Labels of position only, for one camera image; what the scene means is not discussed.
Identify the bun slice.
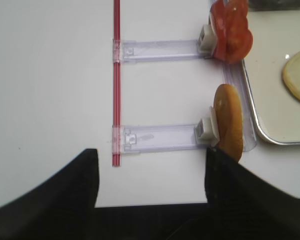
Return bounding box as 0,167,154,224
213,84,244,162
281,51,300,101

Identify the clear bottom bun pusher track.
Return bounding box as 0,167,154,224
112,124,211,155

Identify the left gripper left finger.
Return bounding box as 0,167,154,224
0,148,100,240

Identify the left red rail strip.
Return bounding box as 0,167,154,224
112,0,122,167

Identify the white tomato pusher block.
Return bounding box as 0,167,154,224
197,12,218,58

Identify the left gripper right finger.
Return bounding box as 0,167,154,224
204,147,300,240

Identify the clear tomato pusher track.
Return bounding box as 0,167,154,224
112,40,211,63

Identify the left clear long rail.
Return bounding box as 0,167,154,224
222,59,258,153

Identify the white bottom bun pusher block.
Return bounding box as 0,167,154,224
194,106,220,146

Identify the cream metal tray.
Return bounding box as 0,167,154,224
242,10,300,145

